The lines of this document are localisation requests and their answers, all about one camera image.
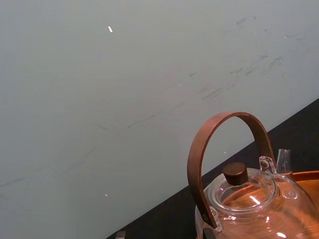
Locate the glass teapot lid, wooden knob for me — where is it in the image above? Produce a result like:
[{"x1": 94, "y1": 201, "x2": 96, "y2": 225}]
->
[{"x1": 207, "y1": 162, "x2": 278, "y2": 217}]

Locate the round wooden tray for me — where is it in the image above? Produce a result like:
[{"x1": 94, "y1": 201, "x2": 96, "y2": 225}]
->
[{"x1": 219, "y1": 170, "x2": 319, "y2": 239}]

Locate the glass teapot with wooden handle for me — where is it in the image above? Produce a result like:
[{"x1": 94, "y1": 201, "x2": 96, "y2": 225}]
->
[{"x1": 187, "y1": 111, "x2": 319, "y2": 239}]

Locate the black table cloth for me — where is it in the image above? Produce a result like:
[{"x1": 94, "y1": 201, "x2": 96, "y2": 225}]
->
[{"x1": 105, "y1": 98, "x2": 319, "y2": 239}]

